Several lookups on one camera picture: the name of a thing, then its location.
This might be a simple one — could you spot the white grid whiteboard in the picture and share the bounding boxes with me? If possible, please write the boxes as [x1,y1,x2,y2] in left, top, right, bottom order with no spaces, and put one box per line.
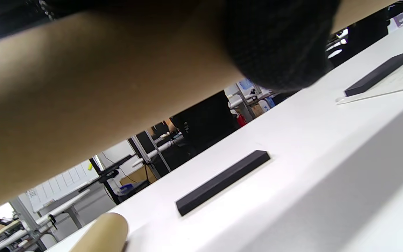
[27,159,99,213]

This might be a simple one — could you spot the brown cardboard mailing tube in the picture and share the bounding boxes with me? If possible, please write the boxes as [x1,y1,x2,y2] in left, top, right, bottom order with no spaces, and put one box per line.
[69,212,129,252]
[0,0,398,207]

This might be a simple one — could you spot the black rectangular weight bar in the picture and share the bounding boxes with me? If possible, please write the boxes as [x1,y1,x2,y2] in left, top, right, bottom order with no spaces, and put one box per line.
[344,50,403,97]
[176,150,271,216]

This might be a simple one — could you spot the white office desk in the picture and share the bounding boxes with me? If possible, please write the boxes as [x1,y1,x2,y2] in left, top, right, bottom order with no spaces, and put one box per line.
[0,189,91,252]

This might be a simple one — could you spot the person's left hand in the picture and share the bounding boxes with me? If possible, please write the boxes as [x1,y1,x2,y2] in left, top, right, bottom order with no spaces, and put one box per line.
[222,0,340,91]

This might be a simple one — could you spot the white cartoon figures poster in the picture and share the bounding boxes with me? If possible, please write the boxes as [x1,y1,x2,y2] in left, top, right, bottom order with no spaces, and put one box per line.
[335,35,403,105]

